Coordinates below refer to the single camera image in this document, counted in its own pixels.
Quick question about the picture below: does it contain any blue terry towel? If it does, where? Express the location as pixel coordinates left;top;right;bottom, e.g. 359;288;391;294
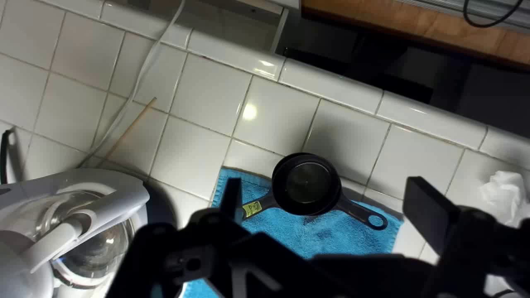
179;165;404;298

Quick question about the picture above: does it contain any thin wooden stick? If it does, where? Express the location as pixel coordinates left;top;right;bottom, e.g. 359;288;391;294
103;96;159;160

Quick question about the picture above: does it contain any black pan with yellow label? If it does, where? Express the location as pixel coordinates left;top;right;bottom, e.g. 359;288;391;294
240;152;343;222

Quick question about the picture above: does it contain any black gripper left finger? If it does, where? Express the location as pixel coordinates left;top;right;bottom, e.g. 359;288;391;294
219;177;243;223

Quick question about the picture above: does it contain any black curved strap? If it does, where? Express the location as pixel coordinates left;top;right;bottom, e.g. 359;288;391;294
0;127;16;187

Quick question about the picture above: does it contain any thin black cable loop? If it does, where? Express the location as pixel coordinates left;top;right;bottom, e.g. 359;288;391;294
462;0;525;30

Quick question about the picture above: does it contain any white crumpled cloth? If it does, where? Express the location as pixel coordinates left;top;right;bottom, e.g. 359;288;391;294
477;169;530;228

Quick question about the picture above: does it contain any wooden board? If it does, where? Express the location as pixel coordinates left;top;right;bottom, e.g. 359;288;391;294
301;0;530;71

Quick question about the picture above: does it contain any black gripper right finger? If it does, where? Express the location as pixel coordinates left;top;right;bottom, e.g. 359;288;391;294
402;175;460;256

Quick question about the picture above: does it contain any white thin cable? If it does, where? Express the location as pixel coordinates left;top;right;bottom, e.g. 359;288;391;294
76;0;189;170

